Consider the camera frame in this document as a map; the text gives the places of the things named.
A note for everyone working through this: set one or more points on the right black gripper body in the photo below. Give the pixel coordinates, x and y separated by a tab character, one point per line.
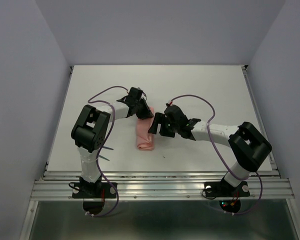
176	126

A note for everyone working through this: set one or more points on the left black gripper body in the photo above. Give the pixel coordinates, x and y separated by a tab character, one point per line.
136	104

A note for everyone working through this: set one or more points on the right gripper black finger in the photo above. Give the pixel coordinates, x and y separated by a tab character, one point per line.
166	130
157	120

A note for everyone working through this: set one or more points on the pink satin napkin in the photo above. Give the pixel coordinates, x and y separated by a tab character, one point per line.
144	140

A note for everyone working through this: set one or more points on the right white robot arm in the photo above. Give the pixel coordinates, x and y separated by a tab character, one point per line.
248	145

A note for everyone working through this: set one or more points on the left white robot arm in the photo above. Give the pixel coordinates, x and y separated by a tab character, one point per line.
95	123

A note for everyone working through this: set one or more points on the teal plastic utensil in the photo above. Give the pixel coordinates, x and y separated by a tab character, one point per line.
108	148

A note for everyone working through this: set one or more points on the teal plastic spoon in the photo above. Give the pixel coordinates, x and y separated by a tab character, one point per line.
104	158

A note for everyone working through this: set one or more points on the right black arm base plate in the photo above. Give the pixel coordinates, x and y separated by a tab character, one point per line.
222	189

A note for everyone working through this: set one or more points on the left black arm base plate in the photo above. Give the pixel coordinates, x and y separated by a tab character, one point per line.
101	190

